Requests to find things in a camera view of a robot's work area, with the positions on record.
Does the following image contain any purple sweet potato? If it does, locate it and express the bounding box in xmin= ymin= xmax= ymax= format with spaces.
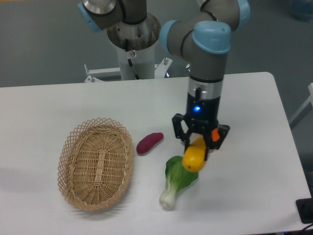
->
xmin=136 ymin=132 xmax=164 ymax=155

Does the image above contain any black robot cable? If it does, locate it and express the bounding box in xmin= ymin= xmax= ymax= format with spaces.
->
xmin=125 ymin=38 xmax=141 ymax=80

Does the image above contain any black device at table edge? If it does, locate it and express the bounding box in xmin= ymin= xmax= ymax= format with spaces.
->
xmin=296 ymin=198 xmax=313 ymax=224

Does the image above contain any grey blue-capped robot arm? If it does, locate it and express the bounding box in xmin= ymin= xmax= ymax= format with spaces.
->
xmin=78 ymin=0 xmax=250 ymax=160

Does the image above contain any green bok choy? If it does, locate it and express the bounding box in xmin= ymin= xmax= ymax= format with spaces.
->
xmin=159 ymin=156 xmax=199 ymax=209

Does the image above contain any white frame at right edge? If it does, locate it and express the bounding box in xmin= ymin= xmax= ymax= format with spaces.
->
xmin=289 ymin=83 xmax=313 ymax=129

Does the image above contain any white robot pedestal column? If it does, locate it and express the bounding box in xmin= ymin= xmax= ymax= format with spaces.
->
xmin=107 ymin=13 xmax=161 ymax=68

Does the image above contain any orange fruit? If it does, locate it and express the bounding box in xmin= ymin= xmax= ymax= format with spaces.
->
xmin=211 ymin=128 xmax=220 ymax=142

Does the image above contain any woven wicker basket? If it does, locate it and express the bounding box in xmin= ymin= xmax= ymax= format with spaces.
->
xmin=57 ymin=118 xmax=134 ymax=211

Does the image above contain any white metal base frame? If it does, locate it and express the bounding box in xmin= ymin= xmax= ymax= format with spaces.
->
xmin=84 ymin=57 xmax=174 ymax=83

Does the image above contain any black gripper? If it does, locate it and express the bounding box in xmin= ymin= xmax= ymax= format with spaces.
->
xmin=172 ymin=94 xmax=230 ymax=161

